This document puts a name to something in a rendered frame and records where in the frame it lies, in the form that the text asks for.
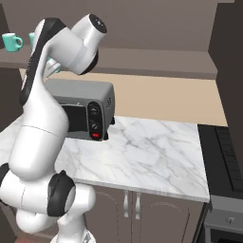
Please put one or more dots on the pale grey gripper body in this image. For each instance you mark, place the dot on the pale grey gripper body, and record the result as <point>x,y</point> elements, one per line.
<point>54,67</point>

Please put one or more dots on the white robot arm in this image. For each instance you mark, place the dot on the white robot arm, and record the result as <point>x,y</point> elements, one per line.
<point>41,139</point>

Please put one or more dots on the teal mug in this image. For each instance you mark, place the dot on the teal mug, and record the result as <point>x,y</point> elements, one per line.
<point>32,39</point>
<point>10,42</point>

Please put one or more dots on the grey toaster oven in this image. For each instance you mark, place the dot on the grey toaster oven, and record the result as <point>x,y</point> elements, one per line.
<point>95,95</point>

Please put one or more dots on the brown base cupboard door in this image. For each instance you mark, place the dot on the brown base cupboard door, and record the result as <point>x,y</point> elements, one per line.
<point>167,221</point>
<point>109,215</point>

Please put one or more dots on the black hob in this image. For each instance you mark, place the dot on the black hob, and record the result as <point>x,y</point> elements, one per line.
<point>221,161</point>

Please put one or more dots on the silver oven knob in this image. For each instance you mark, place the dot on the silver oven knob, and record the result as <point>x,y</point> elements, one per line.
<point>230,219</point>

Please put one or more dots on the brown wall cabinet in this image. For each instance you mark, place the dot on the brown wall cabinet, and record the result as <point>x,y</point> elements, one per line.
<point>152,60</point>

